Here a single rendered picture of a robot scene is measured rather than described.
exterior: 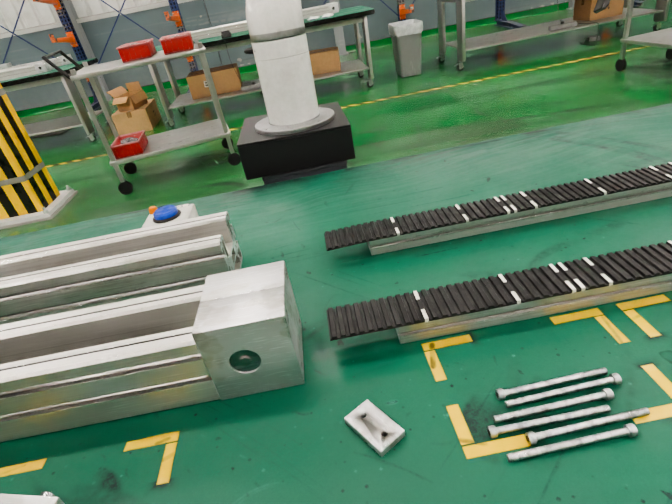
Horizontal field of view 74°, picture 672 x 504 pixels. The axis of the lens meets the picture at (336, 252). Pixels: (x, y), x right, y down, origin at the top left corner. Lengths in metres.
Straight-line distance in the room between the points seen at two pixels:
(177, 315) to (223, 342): 0.10
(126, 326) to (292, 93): 0.65
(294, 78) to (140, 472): 0.79
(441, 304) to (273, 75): 0.68
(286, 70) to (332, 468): 0.80
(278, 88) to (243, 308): 0.66
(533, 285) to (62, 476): 0.51
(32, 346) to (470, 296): 0.49
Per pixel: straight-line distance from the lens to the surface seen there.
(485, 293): 0.52
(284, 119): 1.04
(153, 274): 0.65
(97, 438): 0.55
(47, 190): 4.02
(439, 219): 0.67
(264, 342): 0.45
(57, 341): 0.59
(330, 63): 5.40
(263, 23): 1.02
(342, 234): 0.66
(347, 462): 0.43
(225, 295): 0.48
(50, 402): 0.55
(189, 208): 0.81
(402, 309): 0.50
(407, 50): 5.55
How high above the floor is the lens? 1.14
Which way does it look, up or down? 32 degrees down
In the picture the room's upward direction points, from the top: 11 degrees counter-clockwise
